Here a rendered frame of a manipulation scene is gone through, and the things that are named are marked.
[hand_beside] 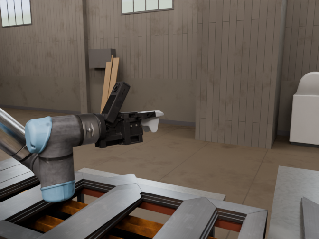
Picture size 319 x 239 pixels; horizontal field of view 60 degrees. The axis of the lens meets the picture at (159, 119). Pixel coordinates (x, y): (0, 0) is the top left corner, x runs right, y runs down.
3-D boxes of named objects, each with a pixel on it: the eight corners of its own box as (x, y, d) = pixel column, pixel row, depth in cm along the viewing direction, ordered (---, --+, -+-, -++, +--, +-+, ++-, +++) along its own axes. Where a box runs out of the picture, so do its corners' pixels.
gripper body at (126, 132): (131, 139, 79) (90, 146, 72) (128, 109, 78) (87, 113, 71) (145, 141, 73) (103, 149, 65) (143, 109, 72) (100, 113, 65)
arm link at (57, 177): (65, 183, 73) (62, 142, 71) (81, 198, 65) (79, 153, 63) (33, 190, 69) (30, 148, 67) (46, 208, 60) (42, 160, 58)
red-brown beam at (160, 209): (47, 179, 210) (47, 171, 209) (266, 229, 144) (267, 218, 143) (38, 183, 202) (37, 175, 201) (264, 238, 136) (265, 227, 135)
